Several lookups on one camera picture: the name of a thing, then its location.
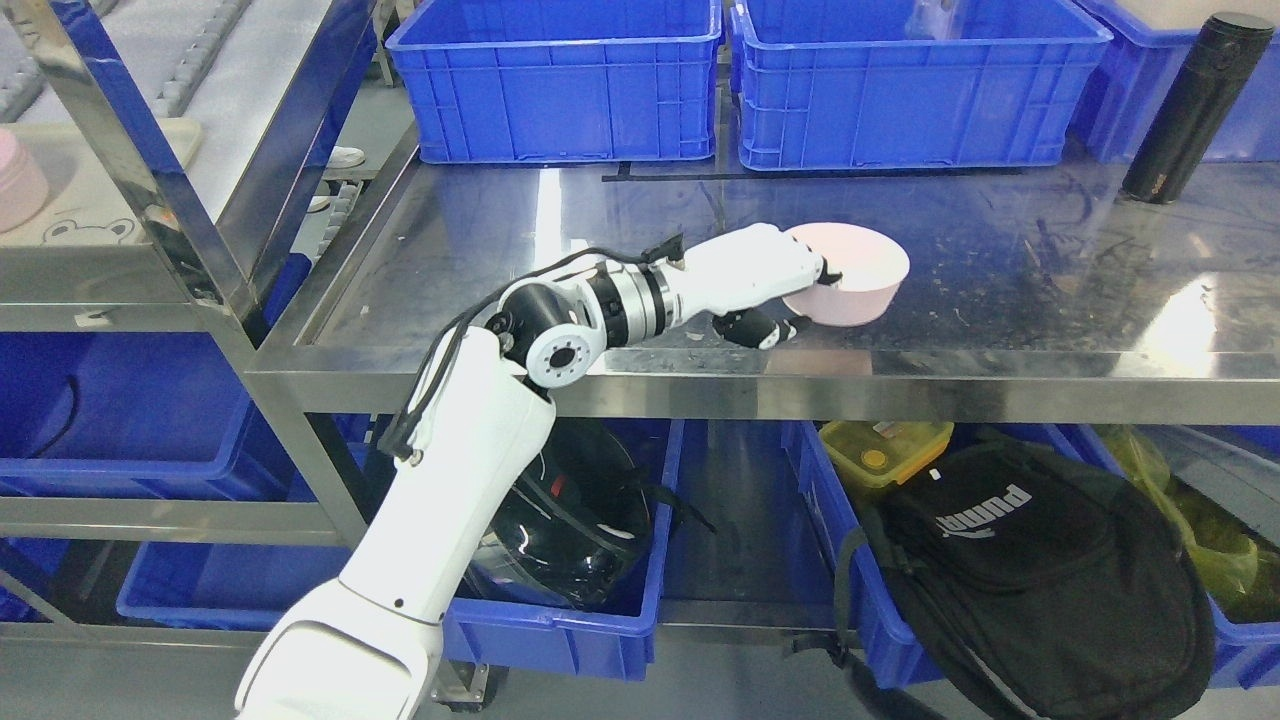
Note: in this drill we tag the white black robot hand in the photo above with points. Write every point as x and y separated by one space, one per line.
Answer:
730 276

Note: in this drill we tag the pink ikea bowl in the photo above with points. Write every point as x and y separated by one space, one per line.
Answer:
871 267

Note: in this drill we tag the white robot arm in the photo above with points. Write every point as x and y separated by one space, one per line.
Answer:
369 643

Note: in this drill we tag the blue crate top middle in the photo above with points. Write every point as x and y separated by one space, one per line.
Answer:
840 85

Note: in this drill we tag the stainless steel shelf rack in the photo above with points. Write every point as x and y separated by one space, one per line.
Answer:
215 120

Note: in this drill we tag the blue crate left shelf lower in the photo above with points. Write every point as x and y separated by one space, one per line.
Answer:
230 587

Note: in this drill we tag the blue crate shelf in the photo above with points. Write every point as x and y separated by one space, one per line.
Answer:
230 587
134 415

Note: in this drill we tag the blue crate left shelf upper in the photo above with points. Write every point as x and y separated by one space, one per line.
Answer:
134 415

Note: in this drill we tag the yellow lunch box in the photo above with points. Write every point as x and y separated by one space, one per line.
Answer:
875 455

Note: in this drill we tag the black helmet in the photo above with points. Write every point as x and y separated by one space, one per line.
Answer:
579 518

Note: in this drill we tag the blue crate top left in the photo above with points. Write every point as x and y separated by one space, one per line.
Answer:
553 82

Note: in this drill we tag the blue crate holding helmet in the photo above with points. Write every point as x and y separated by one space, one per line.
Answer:
616 642

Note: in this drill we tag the black puma backpack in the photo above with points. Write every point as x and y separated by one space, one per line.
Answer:
1042 586

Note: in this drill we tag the blue crate top right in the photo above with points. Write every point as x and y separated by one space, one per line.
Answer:
1151 41

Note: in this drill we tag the black thermos bottle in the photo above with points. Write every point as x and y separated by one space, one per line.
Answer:
1228 48

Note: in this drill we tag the yellow green plastic bag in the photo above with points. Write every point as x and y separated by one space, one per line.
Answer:
1236 565

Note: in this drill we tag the blue crate under backpack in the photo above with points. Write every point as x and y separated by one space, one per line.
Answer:
1246 655

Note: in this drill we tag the beige bear tray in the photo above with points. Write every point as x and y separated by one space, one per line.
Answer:
82 207

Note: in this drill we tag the stacked pink bowls on tray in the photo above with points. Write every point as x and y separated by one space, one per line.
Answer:
24 186

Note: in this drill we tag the stainless steel table frame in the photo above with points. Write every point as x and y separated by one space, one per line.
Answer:
1036 294

